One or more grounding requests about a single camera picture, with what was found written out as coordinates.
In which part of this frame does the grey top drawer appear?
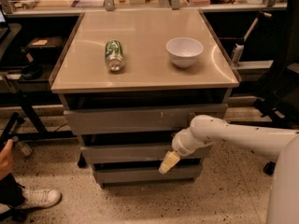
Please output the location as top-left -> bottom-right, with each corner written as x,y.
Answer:
64,104 -> 227,135

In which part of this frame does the grey drawer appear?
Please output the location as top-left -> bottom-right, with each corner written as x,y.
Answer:
79,140 -> 213,164
93,164 -> 203,185
64,104 -> 227,135

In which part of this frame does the person's hand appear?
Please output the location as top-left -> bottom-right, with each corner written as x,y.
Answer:
0,139 -> 13,180

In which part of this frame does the dark trouser leg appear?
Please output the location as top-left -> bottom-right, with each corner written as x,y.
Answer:
0,174 -> 25,207

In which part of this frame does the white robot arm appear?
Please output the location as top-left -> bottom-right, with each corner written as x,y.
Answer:
159,115 -> 299,224

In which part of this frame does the grey bottom drawer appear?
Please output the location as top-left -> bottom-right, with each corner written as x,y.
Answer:
93,164 -> 203,185

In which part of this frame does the black office chair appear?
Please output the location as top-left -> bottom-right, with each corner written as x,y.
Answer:
251,0 -> 299,176

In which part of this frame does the white bowl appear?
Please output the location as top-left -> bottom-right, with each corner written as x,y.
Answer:
165,37 -> 204,68

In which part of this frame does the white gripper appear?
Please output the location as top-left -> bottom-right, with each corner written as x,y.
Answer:
158,128 -> 200,174

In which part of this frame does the green soda can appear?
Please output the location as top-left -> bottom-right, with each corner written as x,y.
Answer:
105,40 -> 124,72

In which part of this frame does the white sneaker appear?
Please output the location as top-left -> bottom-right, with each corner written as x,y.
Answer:
18,189 -> 62,209

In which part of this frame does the grey drawer cabinet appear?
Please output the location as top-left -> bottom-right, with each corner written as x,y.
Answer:
48,8 -> 241,189

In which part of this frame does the plastic water bottle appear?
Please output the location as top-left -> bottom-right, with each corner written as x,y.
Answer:
12,136 -> 33,158

